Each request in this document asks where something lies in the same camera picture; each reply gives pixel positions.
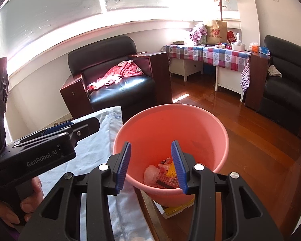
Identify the white plastic bag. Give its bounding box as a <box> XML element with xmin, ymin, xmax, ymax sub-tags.
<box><xmin>143</xmin><ymin>165</ymin><xmax>160</xmax><ymax>187</ymax></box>

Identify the pink plastic trash bucket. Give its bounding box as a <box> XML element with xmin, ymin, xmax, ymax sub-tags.
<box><xmin>113</xmin><ymin>104</ymin><xmax>229</xmax><ymax>207</ymax></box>

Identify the light blue floral tablecloth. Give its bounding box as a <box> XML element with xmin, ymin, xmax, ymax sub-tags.
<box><xmin>38</xmin><ymin>106</ymin><xmax>154</xmax><ymax>240</ymax></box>

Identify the yellow foam fruit net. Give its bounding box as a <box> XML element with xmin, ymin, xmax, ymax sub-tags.
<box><xmin>166</xmin><ymin>162</ymin><xmax>177</xmax><ymax>178</ymax></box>

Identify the orange small box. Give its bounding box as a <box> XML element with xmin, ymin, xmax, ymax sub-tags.
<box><xmin>249</xmin><ymin>42</ymin><xmax>259</xmax><ymax>53</ymax></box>

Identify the pink checkered cloth bundle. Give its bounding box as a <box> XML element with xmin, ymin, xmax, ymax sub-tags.
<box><xmin>189</xmin><ymin>24</ymin><xmax>207</xmax><ymax>46</ymax></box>

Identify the red patterned cloth on armchair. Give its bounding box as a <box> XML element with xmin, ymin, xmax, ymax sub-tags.
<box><xmin>86</xmin><ymin>60</ymin><xmax>144</xmax><ymax>94</ymax></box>

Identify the clear red snack wrapper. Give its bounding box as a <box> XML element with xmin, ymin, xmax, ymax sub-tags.
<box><xmin>157</xmin><ymin>157</ymin><xmax>179</xmax><ymax>189</ymax></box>

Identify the black leather armchair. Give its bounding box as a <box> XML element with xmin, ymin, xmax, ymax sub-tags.
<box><xmin>245</xmin><ymin>35</ymin><xmax>301</xmax><ymax>138</ymax></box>
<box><xmin>60</xmin><ymin>35</ymin><xmax>172</xmax><ymax>121</ymax></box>

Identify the red small gift bag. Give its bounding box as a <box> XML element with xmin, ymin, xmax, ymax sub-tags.
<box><xmin>227</xmin><ymin>31</ymin><xmax>236</xmax><ymax>44</ymax></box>

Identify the brown paper shopping bag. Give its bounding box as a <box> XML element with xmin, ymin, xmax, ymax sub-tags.
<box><xmin>206</xmin><ymin>20</ymin><xmax>228</xmax><ymax>45</ymax></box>

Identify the checkered red blue tablecloth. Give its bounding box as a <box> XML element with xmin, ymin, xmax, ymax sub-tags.
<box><xmin>160</xmin><ymin>45</ymin><xmax>251</xmax><ymax>92</ymax></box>

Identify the person's left hand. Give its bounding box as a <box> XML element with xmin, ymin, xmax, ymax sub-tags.
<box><xmin>0</xmin><ymin>176</ymin><xmax>44</xmax><ymax>229</ymax></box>

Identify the white tissue container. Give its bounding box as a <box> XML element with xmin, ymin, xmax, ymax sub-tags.
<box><xmin>231</xmin><ymin>33</ymin><xmax>245</xmax><ymax>52</ymax></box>

